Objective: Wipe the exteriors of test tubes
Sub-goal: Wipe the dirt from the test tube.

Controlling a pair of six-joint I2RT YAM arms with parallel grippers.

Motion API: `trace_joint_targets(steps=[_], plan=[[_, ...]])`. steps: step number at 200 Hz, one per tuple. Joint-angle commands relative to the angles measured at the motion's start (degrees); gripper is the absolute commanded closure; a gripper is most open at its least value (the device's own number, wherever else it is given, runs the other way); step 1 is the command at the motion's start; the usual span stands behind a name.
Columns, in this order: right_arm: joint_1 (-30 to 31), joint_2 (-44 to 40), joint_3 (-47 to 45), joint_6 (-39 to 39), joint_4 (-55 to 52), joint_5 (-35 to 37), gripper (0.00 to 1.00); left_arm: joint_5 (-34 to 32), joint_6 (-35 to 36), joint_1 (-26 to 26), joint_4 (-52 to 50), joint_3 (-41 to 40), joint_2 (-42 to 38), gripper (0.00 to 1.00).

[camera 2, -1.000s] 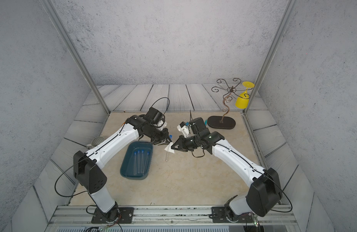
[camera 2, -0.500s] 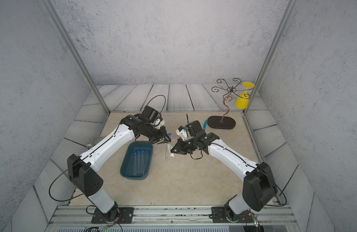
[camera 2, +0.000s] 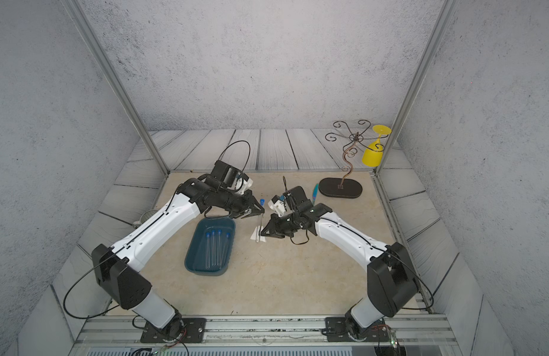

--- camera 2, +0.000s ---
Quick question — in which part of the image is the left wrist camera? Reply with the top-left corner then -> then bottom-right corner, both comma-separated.
205,160 -> 253,195

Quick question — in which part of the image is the teal plastic tray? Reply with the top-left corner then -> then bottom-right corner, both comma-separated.
185,217 -> 236,277

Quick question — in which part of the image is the yellow plastic goblet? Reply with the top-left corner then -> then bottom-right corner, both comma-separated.
362,125 -> 392,168

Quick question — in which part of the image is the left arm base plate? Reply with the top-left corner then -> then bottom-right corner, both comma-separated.
139,317 -> 207,344

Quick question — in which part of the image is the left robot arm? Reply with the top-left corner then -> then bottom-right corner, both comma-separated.
92,174 -> 264,341

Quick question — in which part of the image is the black metal cup stand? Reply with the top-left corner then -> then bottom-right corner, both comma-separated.
318,120 -> 378,199

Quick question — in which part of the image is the teal pen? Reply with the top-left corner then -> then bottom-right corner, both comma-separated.
311,184 -> 319,205

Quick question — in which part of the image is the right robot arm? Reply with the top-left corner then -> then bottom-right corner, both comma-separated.
260,202 -> 419,341

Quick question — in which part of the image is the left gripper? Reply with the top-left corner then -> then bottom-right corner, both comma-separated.
217,188 -> 267,219

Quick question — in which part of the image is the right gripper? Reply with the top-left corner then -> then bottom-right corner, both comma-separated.
260,213 -> 301,239

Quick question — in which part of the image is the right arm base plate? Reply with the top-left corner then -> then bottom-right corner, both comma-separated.
320,317 -> 390,343

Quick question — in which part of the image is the aluminium front rail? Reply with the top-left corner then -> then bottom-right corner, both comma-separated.
70,314 -> 461,355

